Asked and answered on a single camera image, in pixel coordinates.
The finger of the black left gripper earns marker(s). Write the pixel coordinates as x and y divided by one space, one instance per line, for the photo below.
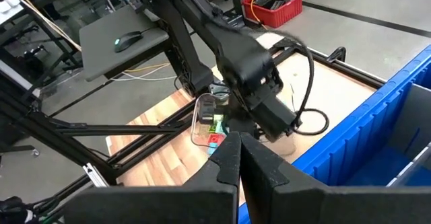
207 111

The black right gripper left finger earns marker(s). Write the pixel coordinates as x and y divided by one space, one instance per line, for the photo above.
168 204

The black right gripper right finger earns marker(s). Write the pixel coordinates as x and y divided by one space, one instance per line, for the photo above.
336 207

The mint light blue block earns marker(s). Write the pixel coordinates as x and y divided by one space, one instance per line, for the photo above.
211 149

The blue plastic bin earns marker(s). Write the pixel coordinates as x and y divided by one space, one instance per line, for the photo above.
353 143

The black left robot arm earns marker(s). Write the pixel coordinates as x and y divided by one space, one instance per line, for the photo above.
188 49

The red plastic crate with devices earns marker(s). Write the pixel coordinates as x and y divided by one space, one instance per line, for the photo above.
283 17

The black computer mouse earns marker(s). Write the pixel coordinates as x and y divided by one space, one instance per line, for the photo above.
127 40

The black devices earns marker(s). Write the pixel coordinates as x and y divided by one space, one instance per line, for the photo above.
269 2

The grey folding table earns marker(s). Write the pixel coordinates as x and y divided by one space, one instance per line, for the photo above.
101 49

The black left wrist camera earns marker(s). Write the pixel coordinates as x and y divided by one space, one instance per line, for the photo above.
276 116

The silver metal bracket plate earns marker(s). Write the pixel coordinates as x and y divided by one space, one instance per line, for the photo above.
96 175

